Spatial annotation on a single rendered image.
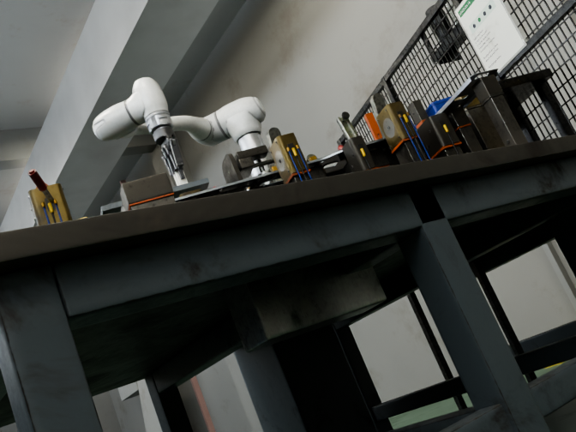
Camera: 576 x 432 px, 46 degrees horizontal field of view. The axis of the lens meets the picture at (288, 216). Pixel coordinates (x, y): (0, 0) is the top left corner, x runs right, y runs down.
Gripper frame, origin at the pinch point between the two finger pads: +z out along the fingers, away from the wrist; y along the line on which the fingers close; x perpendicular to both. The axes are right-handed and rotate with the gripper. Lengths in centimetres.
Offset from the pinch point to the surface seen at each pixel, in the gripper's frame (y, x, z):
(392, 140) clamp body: 61, 41, 25
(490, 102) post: 83, 59, 29
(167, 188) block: 51, -27, 22
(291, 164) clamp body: 57, 7, 25
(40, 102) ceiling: -399, 67, -277
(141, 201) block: 49, -34, 24
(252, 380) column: -49, 20, 69
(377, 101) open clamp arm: 59, 43, 11
